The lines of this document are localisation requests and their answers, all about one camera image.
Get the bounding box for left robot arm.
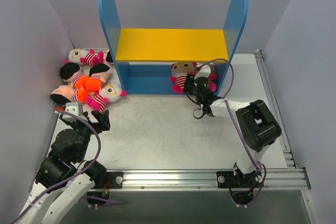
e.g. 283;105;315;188
13;110;110;223

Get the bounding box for blue and yellow toy shelf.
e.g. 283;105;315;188
98;0;249;95

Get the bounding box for black-haired doll, lower left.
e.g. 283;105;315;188
50;85;89;105

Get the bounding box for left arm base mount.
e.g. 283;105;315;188
93;172;124;190

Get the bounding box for pink plush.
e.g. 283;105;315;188
170;61;197;94

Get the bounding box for black-haired doll, upper left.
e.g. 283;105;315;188
59;62;89;89

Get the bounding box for white plush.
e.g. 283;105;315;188
85;83;127;112
192;63;217;91
66;48;104;67

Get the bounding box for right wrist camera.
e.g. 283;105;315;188
195;65;212;79

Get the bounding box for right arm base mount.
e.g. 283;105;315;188
216;170;263;189

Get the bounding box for aluminium front rail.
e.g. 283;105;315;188
94;169;311;191

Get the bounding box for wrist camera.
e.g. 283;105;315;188
55;102;85;117
195;65;212;79

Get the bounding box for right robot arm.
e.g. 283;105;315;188
184;74;282;187

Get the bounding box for white plush, back corner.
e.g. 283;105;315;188
66;48;104;67

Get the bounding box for black-haired doll, centre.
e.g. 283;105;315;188
85;63;111;92

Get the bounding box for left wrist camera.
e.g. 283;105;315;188
55;102;85;117

